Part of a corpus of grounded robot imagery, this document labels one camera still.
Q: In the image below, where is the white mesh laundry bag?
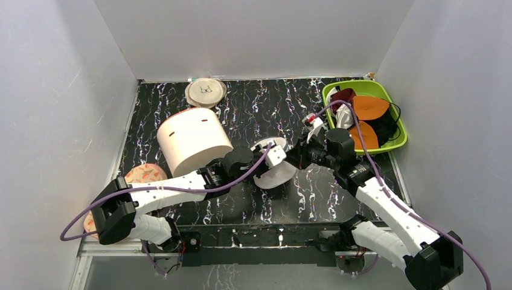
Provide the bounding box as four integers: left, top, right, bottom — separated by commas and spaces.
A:
251, 137, 298, 190

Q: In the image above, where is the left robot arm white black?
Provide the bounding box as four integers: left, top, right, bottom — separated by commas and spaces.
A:
90, 143, 286, 251

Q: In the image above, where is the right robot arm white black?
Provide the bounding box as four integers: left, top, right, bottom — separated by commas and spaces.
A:
286, 129, 464, 289

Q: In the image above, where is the large beige cylindrical laundry bag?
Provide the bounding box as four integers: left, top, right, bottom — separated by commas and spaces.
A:
157, 108, 233, 178

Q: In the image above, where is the dark red bra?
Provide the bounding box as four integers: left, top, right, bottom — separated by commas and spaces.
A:
331, 88, 356, 103

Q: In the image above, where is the orange black bra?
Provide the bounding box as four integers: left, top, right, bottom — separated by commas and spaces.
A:
349, 95, 395, 150

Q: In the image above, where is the small beige round bra bag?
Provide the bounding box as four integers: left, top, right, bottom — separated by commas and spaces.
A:
185, 78, 227, 109

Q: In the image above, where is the pink floral flat laundry bag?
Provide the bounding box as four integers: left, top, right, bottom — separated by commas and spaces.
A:
83, 163, 168, 233

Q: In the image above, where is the white cloth in basin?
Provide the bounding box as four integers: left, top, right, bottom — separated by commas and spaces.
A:
335, 105, 355, 130

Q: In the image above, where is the green plastic basin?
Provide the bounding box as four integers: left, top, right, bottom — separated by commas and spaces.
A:
322, 80, 408, 155

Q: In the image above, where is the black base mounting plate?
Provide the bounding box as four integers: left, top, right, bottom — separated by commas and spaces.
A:
143, 224, 380, 268

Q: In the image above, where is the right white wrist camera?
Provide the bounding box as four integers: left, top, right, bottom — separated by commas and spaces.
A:
302, 113, 328, 144

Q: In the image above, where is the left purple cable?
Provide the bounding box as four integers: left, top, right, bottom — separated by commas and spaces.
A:
60, 142, 275, 277

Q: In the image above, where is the purple cable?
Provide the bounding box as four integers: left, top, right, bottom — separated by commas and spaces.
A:
310, 100, 492, 290
60, 142, 275, 277

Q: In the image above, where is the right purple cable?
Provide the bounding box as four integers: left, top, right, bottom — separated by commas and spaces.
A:
310, 100, 492, 290

